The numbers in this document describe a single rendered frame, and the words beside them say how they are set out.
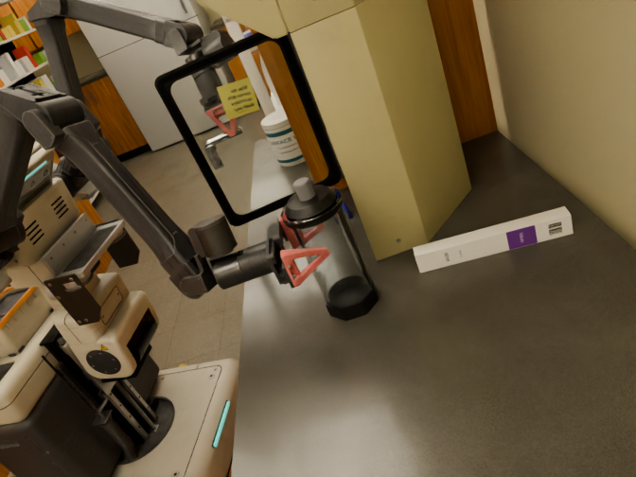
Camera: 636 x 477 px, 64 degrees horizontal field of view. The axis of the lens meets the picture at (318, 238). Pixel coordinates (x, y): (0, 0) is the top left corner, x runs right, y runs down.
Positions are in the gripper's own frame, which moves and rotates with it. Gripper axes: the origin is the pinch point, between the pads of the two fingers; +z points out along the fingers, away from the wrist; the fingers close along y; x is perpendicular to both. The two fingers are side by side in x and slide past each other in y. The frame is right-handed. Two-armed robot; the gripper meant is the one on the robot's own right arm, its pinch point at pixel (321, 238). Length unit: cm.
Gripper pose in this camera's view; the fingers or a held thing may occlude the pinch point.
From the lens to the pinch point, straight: 89.2
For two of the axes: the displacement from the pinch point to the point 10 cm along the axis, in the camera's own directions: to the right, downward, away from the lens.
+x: 3.5, 7.9, 5.0
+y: -0.8, -5.1, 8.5
